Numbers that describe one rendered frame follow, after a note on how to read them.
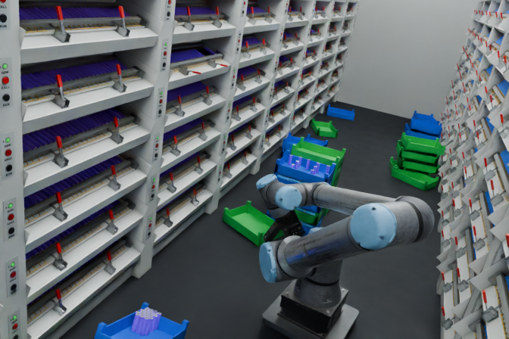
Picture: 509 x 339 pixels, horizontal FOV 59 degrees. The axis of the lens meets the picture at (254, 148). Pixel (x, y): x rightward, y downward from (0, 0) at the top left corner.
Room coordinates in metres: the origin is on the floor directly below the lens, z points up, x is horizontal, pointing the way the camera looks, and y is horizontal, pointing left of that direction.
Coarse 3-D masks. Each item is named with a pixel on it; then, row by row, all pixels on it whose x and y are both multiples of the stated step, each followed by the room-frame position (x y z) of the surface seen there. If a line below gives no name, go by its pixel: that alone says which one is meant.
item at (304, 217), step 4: (324, 208) 2.40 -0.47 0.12; (296, 212) 2.28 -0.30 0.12; (300, 212) 2.28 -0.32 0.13; (320, 212) 2.31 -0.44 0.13; (300, 216) 2.27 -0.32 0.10; (304, 216) 2.27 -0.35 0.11; (308, 216) 2.26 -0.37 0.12; (312, 216) 2.25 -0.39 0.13; (316, 216) 2.25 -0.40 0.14; (320, 216) 2.33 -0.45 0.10; (300, 220) 2.27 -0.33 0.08; (304, 220) 2.27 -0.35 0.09; (308, 220) 2.26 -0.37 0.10; (312, 220) 2.25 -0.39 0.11; (316, 220) 2.25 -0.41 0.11; (312, 224) 2.25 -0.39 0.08; (316, 224) 2.24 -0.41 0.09
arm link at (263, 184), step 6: (270, 174) 1.68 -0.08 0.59; (258, 180) 1.67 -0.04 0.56; (264, 180) 1.64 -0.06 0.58; (270, 180) 1.62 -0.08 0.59; (276, 180) 1.64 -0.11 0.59; (258, 186) 1.62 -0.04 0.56; (264, 186) 1.61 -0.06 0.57; (264, 192) 1.60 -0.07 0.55; (264, 198) 1.62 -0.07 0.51; (270, 204) 1.61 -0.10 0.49
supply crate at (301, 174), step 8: (288, 152) 2.51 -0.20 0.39; (280, 160) 2.35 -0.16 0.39; (288, 160) 2.51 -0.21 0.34; (304, 160) 2.49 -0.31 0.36; (312, 160) 2.48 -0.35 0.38; (280, 168) 2.33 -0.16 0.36; (288, 168) 2.31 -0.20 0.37; (304, 168) 2.46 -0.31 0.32; (312, 168) 2.47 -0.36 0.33; (320, 168) 2.45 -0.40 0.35; (296, 176) 2.30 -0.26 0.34; (304, 176) 2.28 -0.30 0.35; (312, 176) 2.27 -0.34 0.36; (320, 176) 2.38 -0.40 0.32; (328, 176) 2.25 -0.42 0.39
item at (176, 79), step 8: (200, 40) 2.32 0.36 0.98; (208, 40) 2.35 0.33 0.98; (216, 48) 2.34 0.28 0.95; (224, 56) 2.32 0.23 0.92; (232, 56) 2.31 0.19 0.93; (176, 72) 1.87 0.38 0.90; (208, 72) 2.08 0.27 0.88; (216, 72) 2.16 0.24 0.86; (224, 72) 2.27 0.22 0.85; (168, 80) 1.74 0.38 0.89; (176, 80) 1.80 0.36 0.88; (184, 80) 1.87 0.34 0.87; (192, 80) 1.95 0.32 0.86; (168, 88) 1.76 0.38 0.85
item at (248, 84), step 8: (256, 64) 3.01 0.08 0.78; (240, 72) 2.77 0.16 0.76; (248, 72) 2.84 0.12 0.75; (256, 72) 2.91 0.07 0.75; (264, 72) 2.98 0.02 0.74; (240, 80) 2.64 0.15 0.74; (248, 80) 2.73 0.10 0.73; (256, 80) 2.81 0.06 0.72; (264, 80) 2.91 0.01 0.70; (240, 88) 2.55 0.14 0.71; (248, 88) 2.64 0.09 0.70; (256, 88) 2.74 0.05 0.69; (240, 96) 2.52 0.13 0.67
